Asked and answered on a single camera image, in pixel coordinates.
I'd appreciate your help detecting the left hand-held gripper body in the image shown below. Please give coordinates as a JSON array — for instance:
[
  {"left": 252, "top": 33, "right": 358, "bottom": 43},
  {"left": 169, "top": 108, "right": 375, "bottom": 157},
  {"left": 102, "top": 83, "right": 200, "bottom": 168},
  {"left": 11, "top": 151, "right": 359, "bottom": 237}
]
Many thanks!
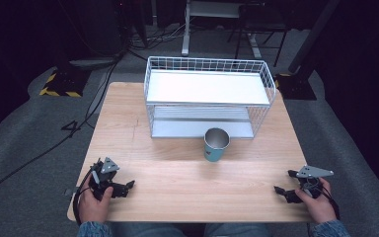
[{"left": 88, "top": 156, "right": 129, "bottom": 201}]

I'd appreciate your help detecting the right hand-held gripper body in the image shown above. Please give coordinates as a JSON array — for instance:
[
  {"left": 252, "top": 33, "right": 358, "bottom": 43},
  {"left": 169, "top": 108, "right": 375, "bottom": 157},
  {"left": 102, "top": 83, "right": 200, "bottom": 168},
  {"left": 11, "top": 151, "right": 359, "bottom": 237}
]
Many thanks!
[{"left": 284, "top": 164, "right": 335, "bottom": 204}]

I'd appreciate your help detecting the black yellow striped stand base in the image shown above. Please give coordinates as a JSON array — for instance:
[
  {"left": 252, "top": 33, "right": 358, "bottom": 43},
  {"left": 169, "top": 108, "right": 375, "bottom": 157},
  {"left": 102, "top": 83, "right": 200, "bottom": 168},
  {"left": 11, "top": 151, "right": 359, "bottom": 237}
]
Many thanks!
[{"left": 38, "top": 67, "right": 92, "bottom": 99}]

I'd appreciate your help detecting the black cable on floor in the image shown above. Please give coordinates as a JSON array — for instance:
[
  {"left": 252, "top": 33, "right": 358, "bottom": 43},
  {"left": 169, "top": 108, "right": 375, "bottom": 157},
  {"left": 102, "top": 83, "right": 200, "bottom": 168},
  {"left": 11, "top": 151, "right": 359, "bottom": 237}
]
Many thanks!
[{"left": 0, "top": 58, "right": 121, "bottom": 205}]

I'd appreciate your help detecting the black stand pole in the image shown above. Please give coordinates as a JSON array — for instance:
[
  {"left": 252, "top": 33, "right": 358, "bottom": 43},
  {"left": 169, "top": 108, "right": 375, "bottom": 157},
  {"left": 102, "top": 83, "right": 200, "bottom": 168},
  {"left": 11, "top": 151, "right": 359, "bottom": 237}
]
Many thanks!
[{"left": 287, "top": 0, "right": 341, "bottom": 74}]

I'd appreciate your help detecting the white desk frame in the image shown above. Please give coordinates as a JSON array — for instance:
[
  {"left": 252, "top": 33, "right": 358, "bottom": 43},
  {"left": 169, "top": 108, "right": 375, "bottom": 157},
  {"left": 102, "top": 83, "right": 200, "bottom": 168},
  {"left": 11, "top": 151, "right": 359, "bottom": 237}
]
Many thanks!
[{"left": 181, "top": 0, "right": 263, "bottom": 60}]

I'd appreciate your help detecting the teal metal cup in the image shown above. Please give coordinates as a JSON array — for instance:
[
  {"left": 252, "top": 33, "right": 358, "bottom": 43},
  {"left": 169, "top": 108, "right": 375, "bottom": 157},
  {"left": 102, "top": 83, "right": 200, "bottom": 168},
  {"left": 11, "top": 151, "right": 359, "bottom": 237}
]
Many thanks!
[{"left": 203, "top": 127, "right": 231, "bottom": 163}]

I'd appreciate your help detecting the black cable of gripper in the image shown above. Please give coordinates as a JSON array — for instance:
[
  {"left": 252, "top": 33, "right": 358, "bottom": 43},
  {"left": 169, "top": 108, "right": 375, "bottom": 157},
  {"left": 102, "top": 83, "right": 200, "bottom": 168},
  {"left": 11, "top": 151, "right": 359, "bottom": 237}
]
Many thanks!
[
  {"left": 314, "top": 177, "right": 341, "bottom": 221},
  {"left": 72, "top": 169, "right": 95, "bottom": 227}
]

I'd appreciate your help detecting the person's left hand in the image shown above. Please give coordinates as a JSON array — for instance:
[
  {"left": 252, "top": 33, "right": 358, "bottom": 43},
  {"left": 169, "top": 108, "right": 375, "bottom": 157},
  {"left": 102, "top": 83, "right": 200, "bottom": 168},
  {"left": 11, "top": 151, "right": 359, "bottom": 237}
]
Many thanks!
[{"left": 77, "top": 184, "right": 114, "bottom": 225}]

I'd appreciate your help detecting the black chair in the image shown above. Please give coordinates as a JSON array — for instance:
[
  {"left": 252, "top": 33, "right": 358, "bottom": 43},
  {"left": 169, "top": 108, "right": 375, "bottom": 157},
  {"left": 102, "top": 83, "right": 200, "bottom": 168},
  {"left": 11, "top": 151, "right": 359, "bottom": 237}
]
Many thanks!
[{"left": 227, "top": 3, "right": 290, "bottom": 68}]

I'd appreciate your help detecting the person's right hand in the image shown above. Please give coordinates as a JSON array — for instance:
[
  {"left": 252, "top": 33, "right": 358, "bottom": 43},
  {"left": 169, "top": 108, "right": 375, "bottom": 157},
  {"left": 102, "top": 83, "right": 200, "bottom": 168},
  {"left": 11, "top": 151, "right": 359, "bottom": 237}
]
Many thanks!
[{"left": 295, "top": 177, "right": 338, "bottom": 225}]

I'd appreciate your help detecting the white wire shelf rack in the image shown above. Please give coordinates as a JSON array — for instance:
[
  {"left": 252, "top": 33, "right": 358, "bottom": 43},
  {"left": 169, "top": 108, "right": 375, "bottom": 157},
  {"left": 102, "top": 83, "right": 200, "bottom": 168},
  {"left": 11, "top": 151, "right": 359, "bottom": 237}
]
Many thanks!
[{"left": 143, "top": 55, "right": 277, "bottom": 140}]

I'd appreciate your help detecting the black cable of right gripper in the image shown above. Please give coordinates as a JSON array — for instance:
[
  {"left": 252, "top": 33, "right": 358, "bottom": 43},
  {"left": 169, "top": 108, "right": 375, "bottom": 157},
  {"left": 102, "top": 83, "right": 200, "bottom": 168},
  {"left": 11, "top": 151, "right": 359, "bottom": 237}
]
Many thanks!
[{"left": 314, "top": 177, "right": 341, "bottom": 221}]

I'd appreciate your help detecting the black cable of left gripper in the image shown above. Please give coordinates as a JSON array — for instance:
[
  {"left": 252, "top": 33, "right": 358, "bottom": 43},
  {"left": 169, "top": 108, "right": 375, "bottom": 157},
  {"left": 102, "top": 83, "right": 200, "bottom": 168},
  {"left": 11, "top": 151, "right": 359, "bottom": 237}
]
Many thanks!
[{"left": 72, "top": 169, "right": 95, "bottom": 227}]

